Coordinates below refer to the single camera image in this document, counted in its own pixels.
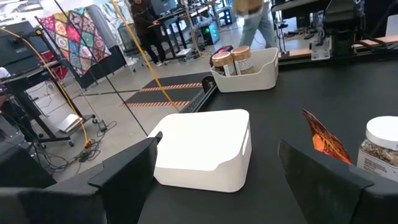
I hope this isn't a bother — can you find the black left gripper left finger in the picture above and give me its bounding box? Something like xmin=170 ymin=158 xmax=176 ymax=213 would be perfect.
xmin=88 ymin=131 xmax=163 ymax=224

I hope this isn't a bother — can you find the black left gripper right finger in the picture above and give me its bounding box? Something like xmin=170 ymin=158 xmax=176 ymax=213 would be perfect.
xmin=279 ymin=139 xmax=374 ymax=224

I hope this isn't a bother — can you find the orange brown spice pouch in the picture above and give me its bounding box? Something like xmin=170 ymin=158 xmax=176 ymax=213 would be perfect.
xmin=302 ymin=108 xmax=354 ymax=166

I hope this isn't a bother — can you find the white-lid spice jar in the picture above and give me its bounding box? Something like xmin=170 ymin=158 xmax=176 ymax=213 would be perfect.
xmin=356 ymin=116 xmax=398 ymax=184

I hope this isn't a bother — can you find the brown-lid spice jar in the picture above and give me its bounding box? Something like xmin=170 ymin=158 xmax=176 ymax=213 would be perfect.
xmin=211 ymin=51 xmax=237 ymax=78
xmin=230 ymin=45 xmax=255 ymax=75

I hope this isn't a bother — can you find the white plastic storage bin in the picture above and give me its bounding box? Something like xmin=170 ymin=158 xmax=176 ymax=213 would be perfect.
xmin=210 ymin=47 xmax=280 ymax=93
xmin=148 ymin=108 xmax=252 ymax=194

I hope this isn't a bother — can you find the silver laptop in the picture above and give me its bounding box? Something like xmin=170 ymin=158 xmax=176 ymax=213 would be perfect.
xmin=57 ymin=113 xmax=84 ymax=134

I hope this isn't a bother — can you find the black orange-striped floor mat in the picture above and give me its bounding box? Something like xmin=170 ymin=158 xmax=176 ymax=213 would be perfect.
xmin=119 ymin=90 xmax=205 ymax=109
xmin=138 ymin=72 xmax=214 ymax=93

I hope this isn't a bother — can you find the colourful patchwork quilt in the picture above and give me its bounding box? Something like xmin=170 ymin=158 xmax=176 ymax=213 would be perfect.
xmin=37 ymin=7 xmax=112 ymax=78

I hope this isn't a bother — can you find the person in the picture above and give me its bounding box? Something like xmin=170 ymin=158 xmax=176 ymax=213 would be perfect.
xmin=232 ymin=0 xmax=278 ymax=50
xmin=129 ymin=0 xmax=170 ymax=68

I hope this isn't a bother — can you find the light wooden table side board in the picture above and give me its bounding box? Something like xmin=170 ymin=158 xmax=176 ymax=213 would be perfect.
xmin=277 ymin=34 xmax=398 ymax=59

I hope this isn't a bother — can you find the lit computer tower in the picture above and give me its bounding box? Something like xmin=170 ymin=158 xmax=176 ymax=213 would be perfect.
xmin=200 ymin=24 xmax=221 ymax=46

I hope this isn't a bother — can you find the black desk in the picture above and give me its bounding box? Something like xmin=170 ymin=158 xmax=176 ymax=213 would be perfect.
xmin=149 ymin=6 xmax=231 ymax=62

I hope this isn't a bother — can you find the black rolling equipment stand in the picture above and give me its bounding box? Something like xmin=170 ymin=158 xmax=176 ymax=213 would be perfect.
xmin=0 ymin=18 xmax=99 ymax=150

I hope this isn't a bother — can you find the black cable bundle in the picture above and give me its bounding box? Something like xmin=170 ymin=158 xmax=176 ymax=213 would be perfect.
xmin=30 ymin=120 xmax=118 ymax=174

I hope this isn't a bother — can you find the yellow cable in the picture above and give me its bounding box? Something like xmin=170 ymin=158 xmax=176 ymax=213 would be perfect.
xmin=0 ymin=26 xmax=93 ymax=149
xmin=110 ymin=0 xmax=181 ymax=112

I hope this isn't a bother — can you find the silver metal bracket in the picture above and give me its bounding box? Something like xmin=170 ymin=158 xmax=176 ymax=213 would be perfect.
xmin=310 ymin=35 xmax=332 ymax=62

